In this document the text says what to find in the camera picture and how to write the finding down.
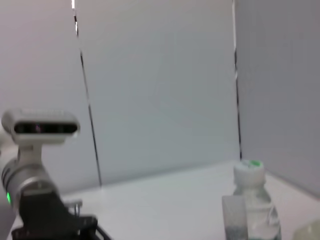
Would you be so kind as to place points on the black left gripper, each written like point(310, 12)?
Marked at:
point(50, 222)

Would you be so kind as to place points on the clear green-label water bottle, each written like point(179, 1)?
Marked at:
point(260, 215)

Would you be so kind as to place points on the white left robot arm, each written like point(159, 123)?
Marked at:
point(20, 175)

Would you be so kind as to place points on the translucent green fruit plate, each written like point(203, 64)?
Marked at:
point(310, 232)

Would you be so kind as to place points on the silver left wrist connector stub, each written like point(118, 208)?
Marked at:
point(77, 206)

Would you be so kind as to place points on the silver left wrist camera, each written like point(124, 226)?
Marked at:
point(45, 127)

